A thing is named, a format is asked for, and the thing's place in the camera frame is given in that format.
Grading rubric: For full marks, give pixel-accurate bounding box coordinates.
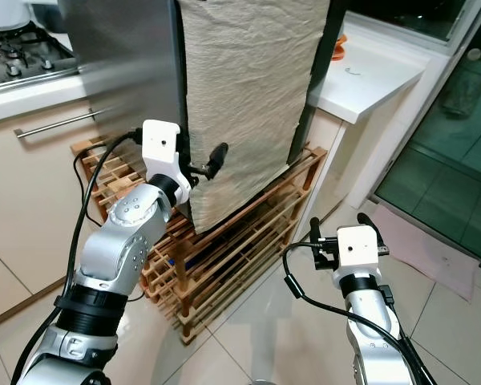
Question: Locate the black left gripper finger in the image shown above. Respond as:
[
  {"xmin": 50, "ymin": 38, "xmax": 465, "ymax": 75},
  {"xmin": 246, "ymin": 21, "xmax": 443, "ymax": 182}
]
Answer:
[{"xmin": 205, "ymin": 142, "xmax": 230, "ymax": 179}]

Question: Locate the grey steel fridge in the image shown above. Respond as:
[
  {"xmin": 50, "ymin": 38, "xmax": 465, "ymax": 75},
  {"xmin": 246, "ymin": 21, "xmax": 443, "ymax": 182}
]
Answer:
[{"xmin": 56, "ymin": 0, "xmax": 188, "ymax": 201}]

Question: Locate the beige crinkled cloth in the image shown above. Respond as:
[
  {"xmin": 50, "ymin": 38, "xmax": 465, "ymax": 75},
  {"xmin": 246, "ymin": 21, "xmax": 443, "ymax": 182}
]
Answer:
[{"xmin": 180, "ymin": 0, "xmax": 329, "ymax": 233}]

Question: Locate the green glass door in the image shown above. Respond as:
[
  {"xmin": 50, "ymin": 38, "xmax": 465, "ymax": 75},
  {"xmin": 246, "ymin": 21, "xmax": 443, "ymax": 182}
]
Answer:
[{"xmin": 373, "ymin": 48, "xmax": 481, "ymax": 261}]

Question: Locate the beige kitchen cabinet unit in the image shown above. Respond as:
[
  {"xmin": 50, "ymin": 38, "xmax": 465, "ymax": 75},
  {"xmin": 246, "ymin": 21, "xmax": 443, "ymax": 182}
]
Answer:
[{"xmin": 0, "ymin": 103, "xmax": 105, "ymax": 330}]

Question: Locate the wooden slatted rack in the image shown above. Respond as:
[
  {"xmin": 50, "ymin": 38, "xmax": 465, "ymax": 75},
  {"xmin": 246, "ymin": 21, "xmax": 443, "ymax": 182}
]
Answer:
[{"xmin": 72, "ymin": 136, "xmax": 328, "ymax": 344}]

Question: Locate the white side counter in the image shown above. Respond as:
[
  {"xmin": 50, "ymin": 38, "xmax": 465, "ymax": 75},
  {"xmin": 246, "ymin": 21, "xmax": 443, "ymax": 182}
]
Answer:
[{"xmin": 305, "ymin": 20, "xmax": 450, "ymax": 213}]

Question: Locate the small orange item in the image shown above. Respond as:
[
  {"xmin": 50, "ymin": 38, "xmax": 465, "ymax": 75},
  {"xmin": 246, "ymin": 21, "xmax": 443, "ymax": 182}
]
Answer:
[{"xmin": 333, "ymin": 32, "xmax": 350, "ymax": 62}]

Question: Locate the steel gas stove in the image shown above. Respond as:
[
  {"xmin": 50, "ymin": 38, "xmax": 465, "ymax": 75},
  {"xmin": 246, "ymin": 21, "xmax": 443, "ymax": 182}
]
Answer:
[{"xmin": 0, "ymin": 24, "xmax": 81, "ymax": 91}]

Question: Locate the dark glass window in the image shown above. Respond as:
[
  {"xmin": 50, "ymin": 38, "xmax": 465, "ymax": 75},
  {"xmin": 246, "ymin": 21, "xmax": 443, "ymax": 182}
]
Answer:
[{"xmin": 345, "ymin": 0, "xmax": 474, "ymax": 41}]

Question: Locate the white cooking pot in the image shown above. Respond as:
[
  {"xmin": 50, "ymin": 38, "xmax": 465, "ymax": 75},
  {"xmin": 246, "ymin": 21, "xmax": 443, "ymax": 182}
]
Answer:
[{"xmin": 0, "ymin": 0, "xmax": 29, "ymax": 31}]

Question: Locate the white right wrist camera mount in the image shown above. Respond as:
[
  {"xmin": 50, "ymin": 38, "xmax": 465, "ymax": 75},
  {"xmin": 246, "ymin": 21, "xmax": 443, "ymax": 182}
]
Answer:
[{"xmin": 333, "ymin": 225, "xmax": 386, "ymax": 291}]

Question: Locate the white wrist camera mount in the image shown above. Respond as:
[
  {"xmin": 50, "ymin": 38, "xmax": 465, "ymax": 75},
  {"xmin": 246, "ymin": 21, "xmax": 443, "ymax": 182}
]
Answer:
[
  {"xmin": 333, "ymin": 225, "xmax": 386, "ymax": 291},
  {"xmin": 141, "ymin": 119, "xmax": 191, "ymax": 201}
]

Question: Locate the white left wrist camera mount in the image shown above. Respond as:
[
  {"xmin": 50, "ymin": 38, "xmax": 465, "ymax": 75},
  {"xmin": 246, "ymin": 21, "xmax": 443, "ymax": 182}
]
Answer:
[{"xmin": 141, "ymin": 119, "xmax": 191, "ymax": 201}]

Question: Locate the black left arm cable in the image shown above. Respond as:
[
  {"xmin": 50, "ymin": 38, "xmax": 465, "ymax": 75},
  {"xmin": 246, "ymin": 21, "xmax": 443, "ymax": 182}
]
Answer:
[{"xmin": 16, "ymin": 128, "xmax": 145, "ymax": 385}]

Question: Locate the long steel cabinet handle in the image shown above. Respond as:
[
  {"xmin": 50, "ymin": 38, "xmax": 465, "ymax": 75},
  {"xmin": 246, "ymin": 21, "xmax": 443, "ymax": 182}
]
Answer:
[{"xmin": 14, "ymin": 108, "xmax": 105, "ymax": 139}]

